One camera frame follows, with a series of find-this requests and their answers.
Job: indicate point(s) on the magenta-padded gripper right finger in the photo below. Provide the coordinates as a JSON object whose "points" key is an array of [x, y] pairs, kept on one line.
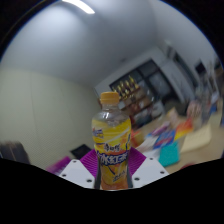
{"points": [[150, 170]]}

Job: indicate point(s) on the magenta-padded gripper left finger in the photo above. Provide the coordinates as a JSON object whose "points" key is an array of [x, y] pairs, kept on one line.
{"points": [[76, 172]]}

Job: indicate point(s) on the yellow labelled drink bottle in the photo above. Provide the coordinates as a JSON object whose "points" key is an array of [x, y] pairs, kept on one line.
{"points": [[111, 140]]}

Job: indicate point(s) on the teal book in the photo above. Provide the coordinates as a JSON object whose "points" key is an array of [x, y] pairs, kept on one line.
{"points": [[169, 154]]}

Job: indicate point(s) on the white booklet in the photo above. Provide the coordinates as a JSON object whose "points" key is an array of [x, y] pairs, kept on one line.
{"points": [[146, 144]]}

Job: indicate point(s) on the blue colourful book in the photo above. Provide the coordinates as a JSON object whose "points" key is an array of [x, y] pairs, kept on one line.
{"points": [[164, 138]]}

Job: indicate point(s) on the yellow gift box red ribbon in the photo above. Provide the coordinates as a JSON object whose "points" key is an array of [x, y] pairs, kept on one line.
{"points": [[136, 138]]}

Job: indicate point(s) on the flat round red coaster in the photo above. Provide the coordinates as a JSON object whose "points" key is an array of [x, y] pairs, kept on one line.
{"points": [[188, 165]]}

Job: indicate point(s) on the orange red booklet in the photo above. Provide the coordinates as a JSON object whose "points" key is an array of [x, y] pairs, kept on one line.
{"points": [[184, 129]]}

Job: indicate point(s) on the pale yellow envelope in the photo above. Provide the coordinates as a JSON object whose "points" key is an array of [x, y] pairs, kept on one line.
{"points": [[196, 138]]}

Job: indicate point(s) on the black suitcase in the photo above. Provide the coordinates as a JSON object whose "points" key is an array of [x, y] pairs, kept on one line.
{"points": [[15, 152]]}

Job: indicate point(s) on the wooden shelf unit with trophies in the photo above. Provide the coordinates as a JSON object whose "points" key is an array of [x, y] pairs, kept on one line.
{"points": [[133, 100]]}

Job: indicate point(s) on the pink potted flower plant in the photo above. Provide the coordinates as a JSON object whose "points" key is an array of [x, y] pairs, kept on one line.
{"points": [[194, 109]]}

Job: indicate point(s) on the ceiling light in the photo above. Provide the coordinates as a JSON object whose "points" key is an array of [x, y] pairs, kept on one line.
{"points": [[79, 6]]}

